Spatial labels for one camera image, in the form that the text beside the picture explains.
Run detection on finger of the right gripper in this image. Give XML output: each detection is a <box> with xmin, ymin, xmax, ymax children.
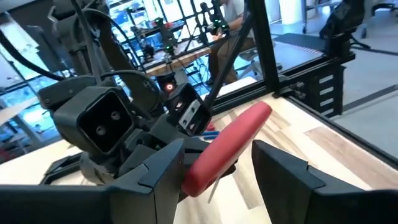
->
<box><xmin>219</xmin><ymin>160</ymin><xmax>237</xmax><ymax>180</ymax></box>
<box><xmin>185</xmin><ymin>139</ymin><xmax>210</xmax><ymax>170</ymax></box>

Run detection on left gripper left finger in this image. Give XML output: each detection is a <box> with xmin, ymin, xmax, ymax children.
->
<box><xmin>0</xmin><ymin>139</ymin><xmax>187</xmax><ymax>224</ymax></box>

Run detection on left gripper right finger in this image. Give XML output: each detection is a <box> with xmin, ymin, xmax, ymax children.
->
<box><xmin>251</xmin><ymin>140</ymin><xmax>398</xmax><ymax>224</ymax></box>

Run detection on background wooden table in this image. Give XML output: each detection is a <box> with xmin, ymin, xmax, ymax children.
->
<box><xmin>145</xmin><ymin>46</ymin><xmax>212</xmax><ymax>77</ymax></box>

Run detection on person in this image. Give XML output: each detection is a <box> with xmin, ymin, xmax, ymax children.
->
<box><xmin>207</xmin><ymin>0</ymin><xmax>261</xmax><ymax>85</ymax></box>

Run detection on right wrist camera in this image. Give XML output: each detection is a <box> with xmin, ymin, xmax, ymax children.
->
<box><xmin>52</xmin><ymin>86</ymin><xmax>135</xmax><ymax>156</ymax></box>

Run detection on black right camera cable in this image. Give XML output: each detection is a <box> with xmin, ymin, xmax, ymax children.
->
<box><xmin>70</xmin><ymin>0</ymin><xmax>159</xmax><ymax>103</ymax></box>

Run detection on black camera cable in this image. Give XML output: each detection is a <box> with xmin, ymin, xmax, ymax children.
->
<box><xmin>0</xmin><ymin>29</ymin><xmax>68</xmax><ymax>82</ymax></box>
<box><xmin>70</xmin><ymin>0</ymin><xmax>159</xmax><ymax>103</ymax></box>

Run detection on black aluminium rig frame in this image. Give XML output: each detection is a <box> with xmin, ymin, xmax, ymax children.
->
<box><xmin>205</xmin><ymin>0</ymin><xmax>398</xmax><ymax>169</ymax></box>

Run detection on black left camera cable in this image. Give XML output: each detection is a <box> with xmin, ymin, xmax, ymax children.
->
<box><xmin>0</xmin><ymin>29</ymin><xmax>68</xmax><ymax>82</ymax></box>

